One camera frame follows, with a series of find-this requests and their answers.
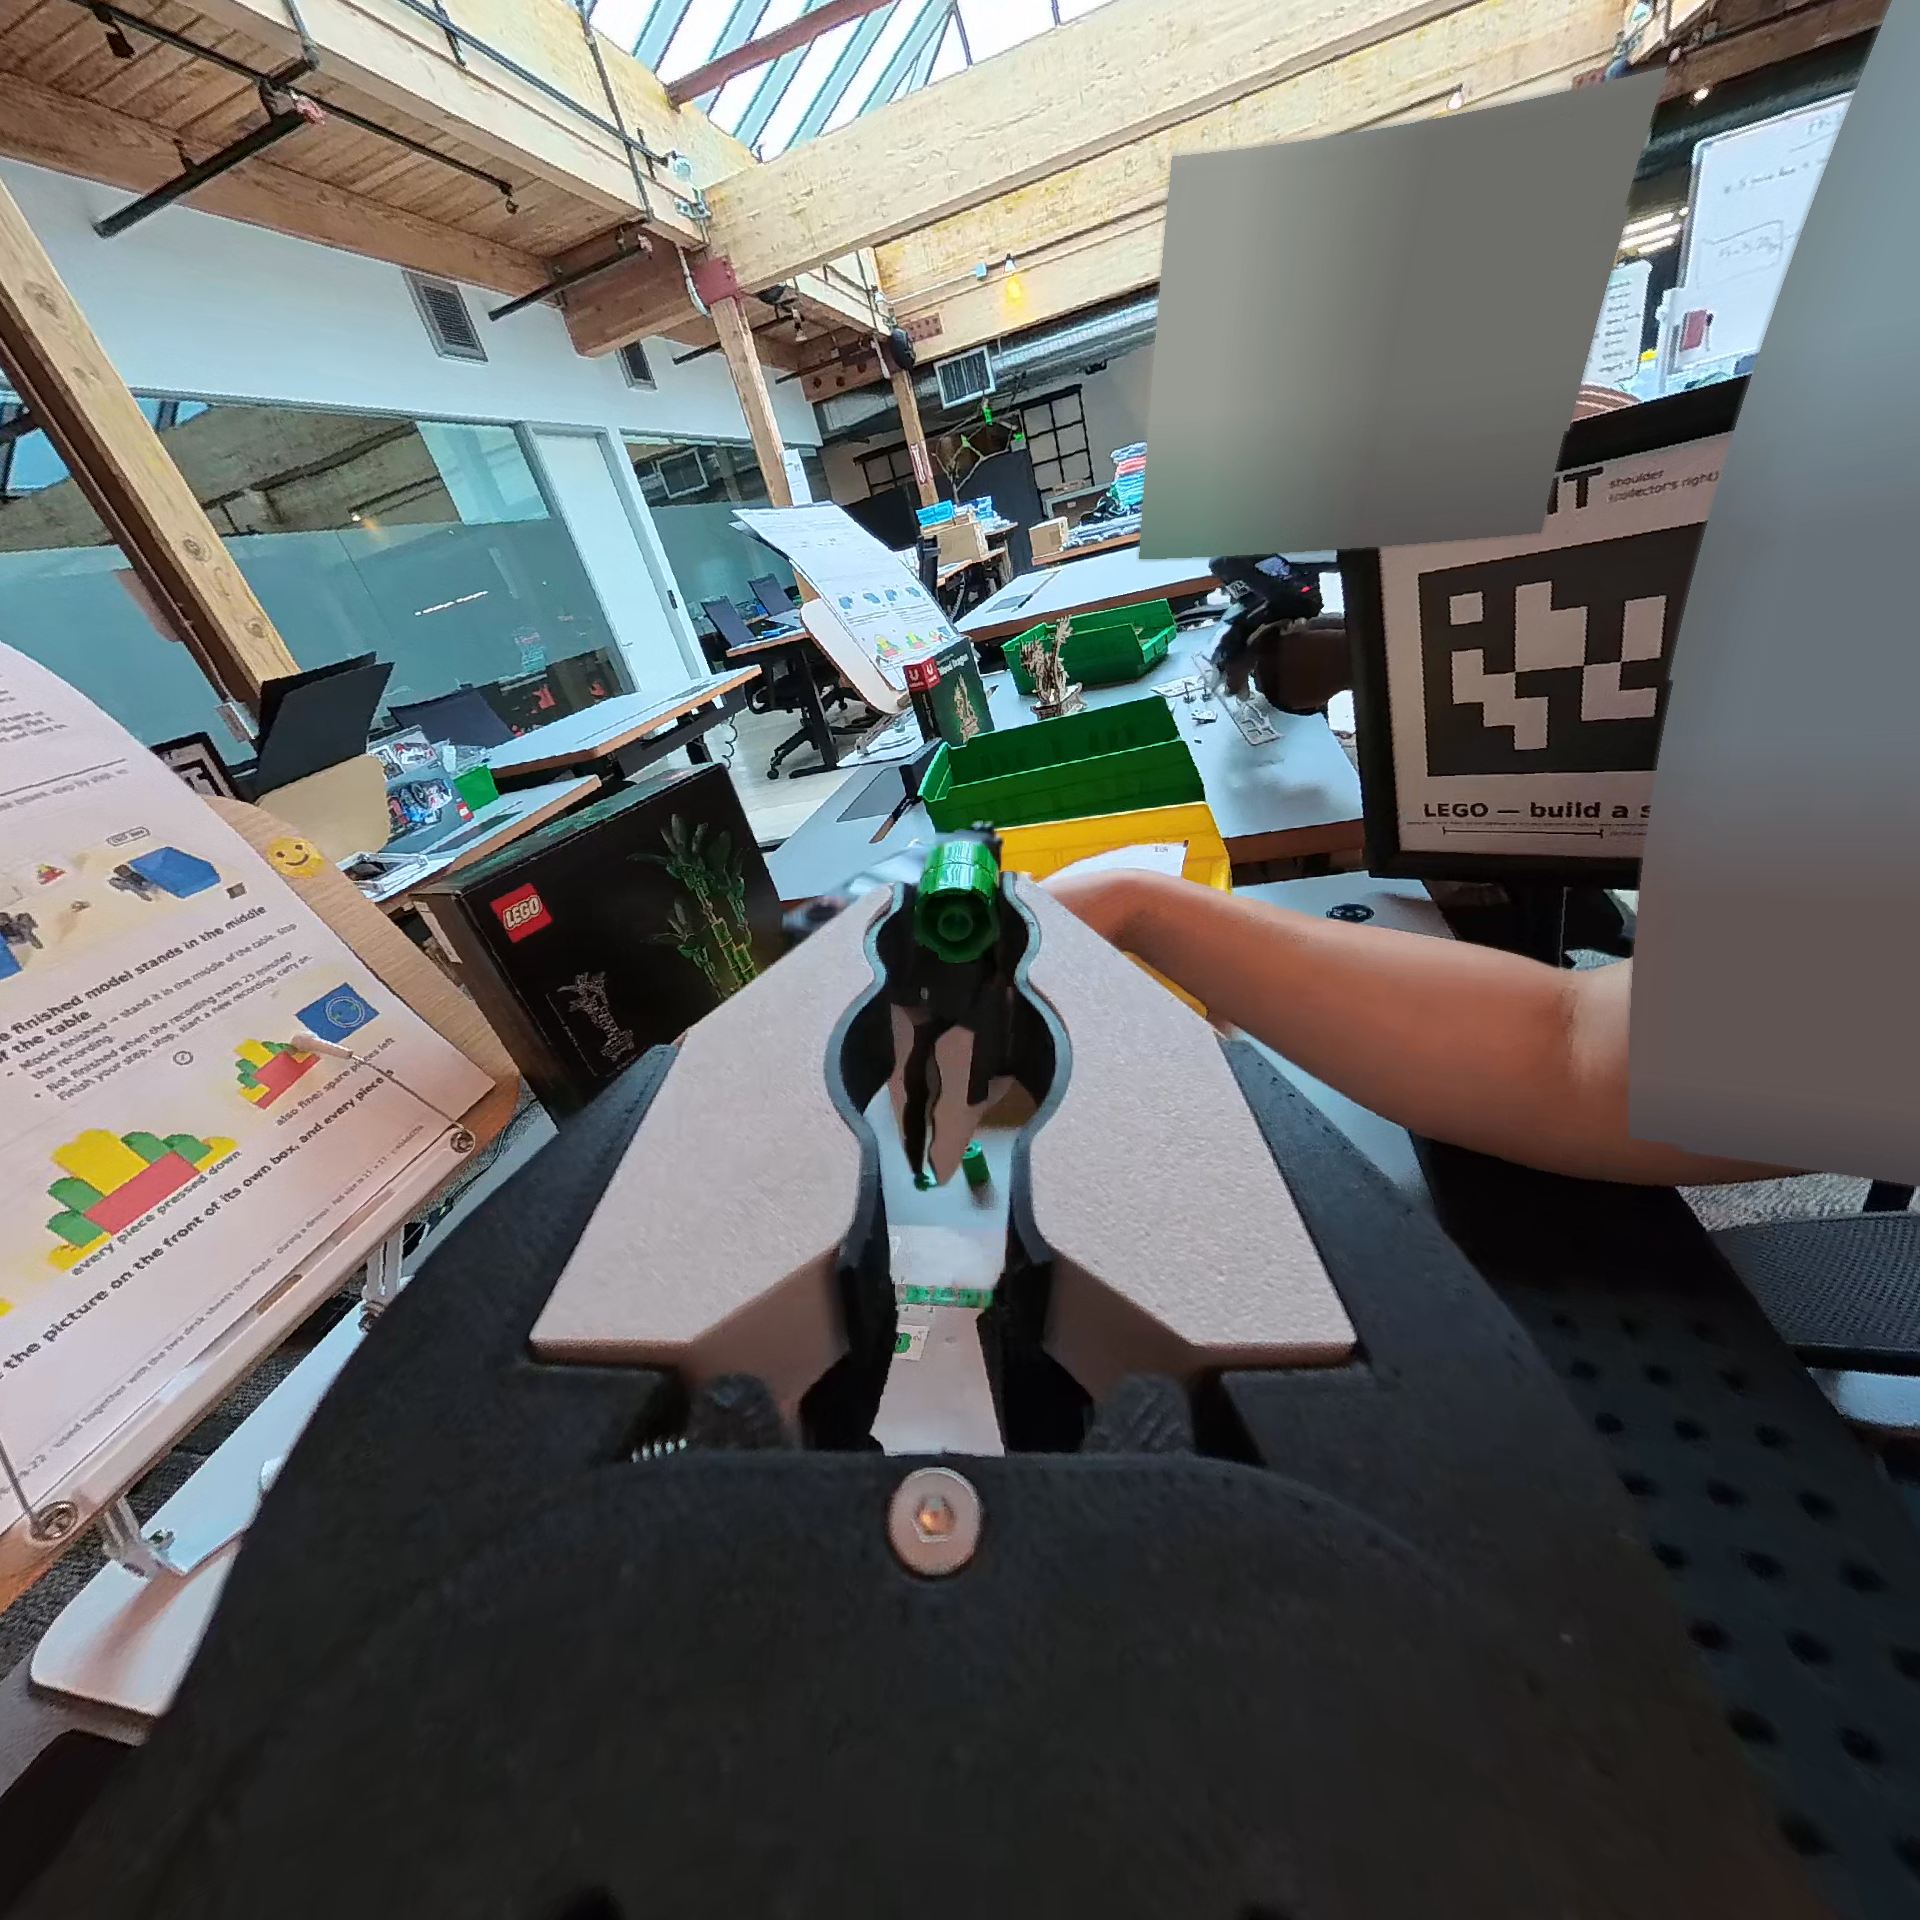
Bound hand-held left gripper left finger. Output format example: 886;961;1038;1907
528;882;917;1453

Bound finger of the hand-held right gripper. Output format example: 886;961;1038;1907
930;1035;999;1186
886;1002;933;1163

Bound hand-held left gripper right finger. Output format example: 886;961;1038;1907
998;875;1364;1453

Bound green round toy brick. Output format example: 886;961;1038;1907
915;835;1004;963

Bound person's right forearm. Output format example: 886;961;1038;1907
1183;896;1636;1186

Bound grey desk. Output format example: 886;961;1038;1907
840;875;1464;1459

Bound person's right hand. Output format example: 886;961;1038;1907
1043;874;1219;1038

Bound flat printed instruction sheet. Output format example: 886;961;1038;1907
870;1223;1008;1459

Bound black toy set box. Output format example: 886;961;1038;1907
409;763;791;1118

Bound yellow plastic bin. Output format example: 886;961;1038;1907
991;802;1235;1021

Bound green plastic bin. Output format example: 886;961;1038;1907
917;694;1205;835
1003;604;1179;688

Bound dark green toy set box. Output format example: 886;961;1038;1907
903;637;996;749

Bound grey office table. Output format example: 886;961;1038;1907
764;548;1369;901

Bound wood edged table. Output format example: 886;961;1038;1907
479;668;759;790

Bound instruction board on stand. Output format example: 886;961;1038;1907
732;502;963;714
0;641;521;1606

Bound black stand board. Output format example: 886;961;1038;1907
248;652;393;797

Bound black perforated mat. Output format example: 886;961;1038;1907
1418;1140;1920;1920

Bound white stand base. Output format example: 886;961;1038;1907
26;1223;414;1725

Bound whiteboard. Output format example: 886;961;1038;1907
1666;96;1853;378

